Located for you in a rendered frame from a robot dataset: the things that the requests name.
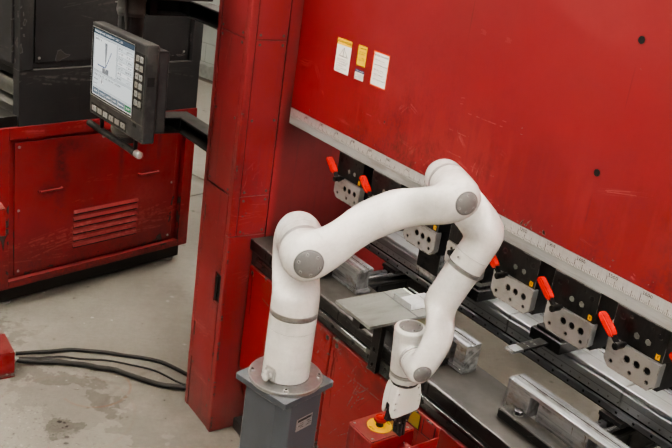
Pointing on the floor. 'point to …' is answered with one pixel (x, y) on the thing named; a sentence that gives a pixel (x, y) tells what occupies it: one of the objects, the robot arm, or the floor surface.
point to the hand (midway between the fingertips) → (399, 427)
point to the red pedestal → (4, 334)
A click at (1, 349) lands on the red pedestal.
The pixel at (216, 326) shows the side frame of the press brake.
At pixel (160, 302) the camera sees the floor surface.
